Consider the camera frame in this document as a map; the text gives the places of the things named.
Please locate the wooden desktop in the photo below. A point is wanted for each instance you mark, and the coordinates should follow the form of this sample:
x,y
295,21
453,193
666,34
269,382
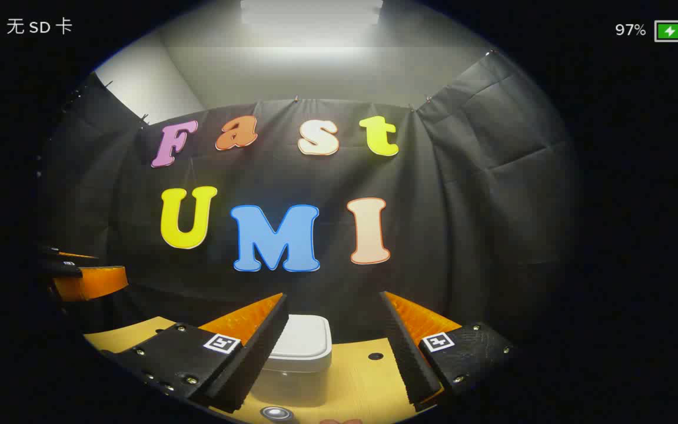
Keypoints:
x,y
356,383

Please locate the white desktop garbage bin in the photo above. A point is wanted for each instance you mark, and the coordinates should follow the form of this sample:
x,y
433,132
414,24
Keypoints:
x,y
303,347

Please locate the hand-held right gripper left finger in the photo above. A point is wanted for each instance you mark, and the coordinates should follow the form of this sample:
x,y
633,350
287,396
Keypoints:
x,y
256,353

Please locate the black backdrop cloth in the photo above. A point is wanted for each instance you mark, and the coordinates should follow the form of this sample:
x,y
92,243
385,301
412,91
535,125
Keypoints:
x,y
462,206

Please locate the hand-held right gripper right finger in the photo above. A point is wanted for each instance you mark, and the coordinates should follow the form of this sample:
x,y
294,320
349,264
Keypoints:
x,y
406,353

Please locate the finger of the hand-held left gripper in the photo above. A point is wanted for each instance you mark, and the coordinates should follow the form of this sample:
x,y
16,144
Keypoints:
x,y
95,282
71,255

